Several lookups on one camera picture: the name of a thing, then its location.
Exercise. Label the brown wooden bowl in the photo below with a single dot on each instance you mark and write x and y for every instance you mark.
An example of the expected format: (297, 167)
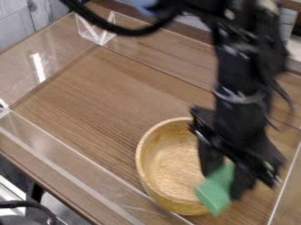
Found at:
(167, 165)

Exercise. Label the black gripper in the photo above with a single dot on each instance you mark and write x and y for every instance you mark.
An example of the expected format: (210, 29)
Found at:
(231, 133)

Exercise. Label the green rectangular block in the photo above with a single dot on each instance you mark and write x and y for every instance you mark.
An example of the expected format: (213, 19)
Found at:
(213, 191)

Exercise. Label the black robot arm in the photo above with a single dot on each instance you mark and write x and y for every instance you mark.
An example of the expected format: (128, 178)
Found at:
(252, 58)

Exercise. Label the clear acrylic tray wall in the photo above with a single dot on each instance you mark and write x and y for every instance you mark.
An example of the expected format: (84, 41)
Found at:
(98, 195)

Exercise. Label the black metal table bracket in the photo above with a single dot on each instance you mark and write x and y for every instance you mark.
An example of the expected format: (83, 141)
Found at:
(39, 213)

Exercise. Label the clear acrylic corner bracket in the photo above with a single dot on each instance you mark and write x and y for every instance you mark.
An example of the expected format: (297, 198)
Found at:
(91, 32)

